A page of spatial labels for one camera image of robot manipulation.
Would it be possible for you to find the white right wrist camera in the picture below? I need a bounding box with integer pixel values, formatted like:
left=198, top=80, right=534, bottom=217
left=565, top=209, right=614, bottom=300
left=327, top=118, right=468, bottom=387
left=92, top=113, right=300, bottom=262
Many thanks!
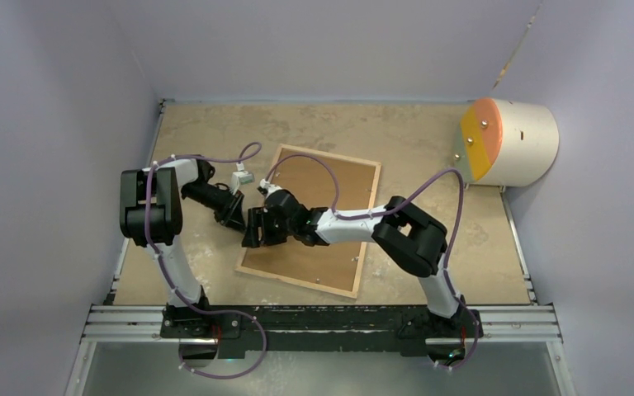
left=257, top=179, right=282, bottom=198

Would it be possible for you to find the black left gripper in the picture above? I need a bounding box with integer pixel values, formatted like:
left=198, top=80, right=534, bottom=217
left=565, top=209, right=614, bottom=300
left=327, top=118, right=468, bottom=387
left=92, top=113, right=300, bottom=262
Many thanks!
left=182, top=182, right=248, bottom=234

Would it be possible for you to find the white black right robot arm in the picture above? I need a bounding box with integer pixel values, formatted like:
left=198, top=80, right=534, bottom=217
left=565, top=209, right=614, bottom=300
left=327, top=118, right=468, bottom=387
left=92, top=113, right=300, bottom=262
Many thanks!
left=241, top=181, right=463, bottom=336

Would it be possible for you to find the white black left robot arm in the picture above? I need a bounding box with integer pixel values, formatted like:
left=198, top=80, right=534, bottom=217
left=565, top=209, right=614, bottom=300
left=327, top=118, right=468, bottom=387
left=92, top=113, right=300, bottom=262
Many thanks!
left=119, top=154, right=246, bottom=337

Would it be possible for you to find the black aluminium mounting rail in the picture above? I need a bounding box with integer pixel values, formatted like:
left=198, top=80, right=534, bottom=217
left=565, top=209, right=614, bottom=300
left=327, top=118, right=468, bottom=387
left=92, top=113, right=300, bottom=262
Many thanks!
left=83, top=305, right=561, bottom=362

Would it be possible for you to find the wooden picture frame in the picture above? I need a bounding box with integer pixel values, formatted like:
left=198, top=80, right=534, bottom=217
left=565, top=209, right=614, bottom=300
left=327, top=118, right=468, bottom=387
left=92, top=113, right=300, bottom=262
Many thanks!
left=235, top=144, right=381, bottom=299

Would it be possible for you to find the brown backing board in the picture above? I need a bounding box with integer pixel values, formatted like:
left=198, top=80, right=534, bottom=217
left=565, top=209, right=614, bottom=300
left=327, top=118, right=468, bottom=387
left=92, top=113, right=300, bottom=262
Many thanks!
left=236, top=144, right=381, bottom=299

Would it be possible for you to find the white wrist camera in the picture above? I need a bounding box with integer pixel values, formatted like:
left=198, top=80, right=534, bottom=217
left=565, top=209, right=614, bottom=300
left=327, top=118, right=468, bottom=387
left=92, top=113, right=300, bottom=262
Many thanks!
left=229, top=162, right=255, bottom=194
left=257, top=179, right=282, bottom=198

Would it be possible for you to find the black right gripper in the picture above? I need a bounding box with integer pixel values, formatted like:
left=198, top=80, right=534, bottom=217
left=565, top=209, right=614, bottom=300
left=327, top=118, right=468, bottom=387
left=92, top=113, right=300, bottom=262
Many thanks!
left=244, top=207, right=297, bottom=248

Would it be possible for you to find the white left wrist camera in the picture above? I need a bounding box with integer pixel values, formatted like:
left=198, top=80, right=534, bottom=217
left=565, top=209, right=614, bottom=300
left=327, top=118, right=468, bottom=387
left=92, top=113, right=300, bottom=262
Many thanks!
left=229, top=162, right=255, bottom=194

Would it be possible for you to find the white cylinder orange disc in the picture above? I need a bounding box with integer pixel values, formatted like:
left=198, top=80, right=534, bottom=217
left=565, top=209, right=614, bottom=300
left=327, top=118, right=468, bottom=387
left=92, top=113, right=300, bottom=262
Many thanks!
left=452, top=97, right=560, bottom=187

